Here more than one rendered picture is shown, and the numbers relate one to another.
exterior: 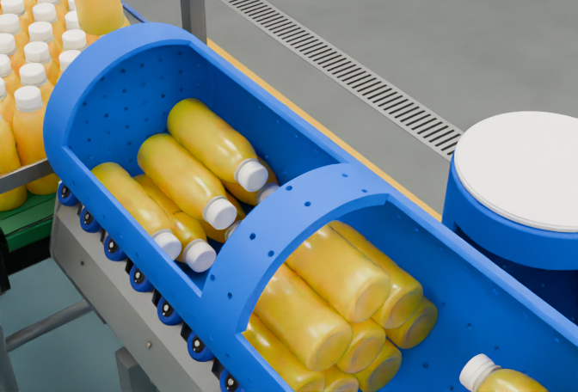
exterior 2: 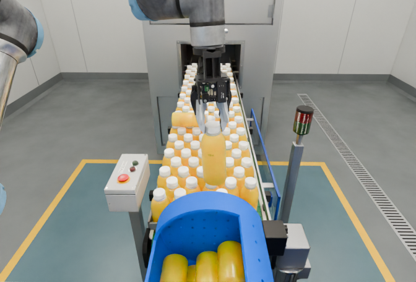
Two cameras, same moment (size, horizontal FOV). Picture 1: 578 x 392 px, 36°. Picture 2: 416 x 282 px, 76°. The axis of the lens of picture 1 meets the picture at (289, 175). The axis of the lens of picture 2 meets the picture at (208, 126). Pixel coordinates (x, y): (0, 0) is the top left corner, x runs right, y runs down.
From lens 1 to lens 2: 0.69 m
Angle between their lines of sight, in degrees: 33
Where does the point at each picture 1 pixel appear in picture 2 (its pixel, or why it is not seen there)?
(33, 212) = not seen: hidden behind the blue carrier
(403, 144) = (400, 252)
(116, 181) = (171, 272)
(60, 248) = not seen: hidden behind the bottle
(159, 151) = (203, 264)
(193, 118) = (226, 258)
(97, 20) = (208, 177)
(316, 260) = not seen: outside the picture
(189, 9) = (290, 170)
